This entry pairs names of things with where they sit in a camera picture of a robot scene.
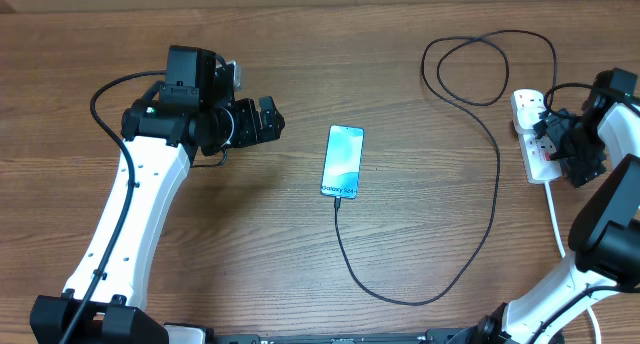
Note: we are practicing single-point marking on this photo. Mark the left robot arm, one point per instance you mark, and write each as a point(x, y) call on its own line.
point(191, 109)

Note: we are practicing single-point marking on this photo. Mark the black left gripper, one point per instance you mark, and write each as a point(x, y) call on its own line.
point(244, 107)

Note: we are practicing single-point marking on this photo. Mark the white power strip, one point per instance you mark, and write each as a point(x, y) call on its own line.
point(536, 153)

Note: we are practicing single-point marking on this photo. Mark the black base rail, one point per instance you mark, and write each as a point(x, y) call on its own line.
point(325, 339)

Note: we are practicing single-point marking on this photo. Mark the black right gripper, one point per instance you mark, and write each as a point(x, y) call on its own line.
point(581, 168)

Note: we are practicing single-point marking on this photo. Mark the white USB charger plug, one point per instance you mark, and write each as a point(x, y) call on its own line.
point(526, 118)

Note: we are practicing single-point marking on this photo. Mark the blue Galaxy smartphone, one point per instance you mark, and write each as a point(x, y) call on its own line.
point(343, 157)

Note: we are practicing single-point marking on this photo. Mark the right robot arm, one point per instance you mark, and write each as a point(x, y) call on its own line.
point(603, 255)

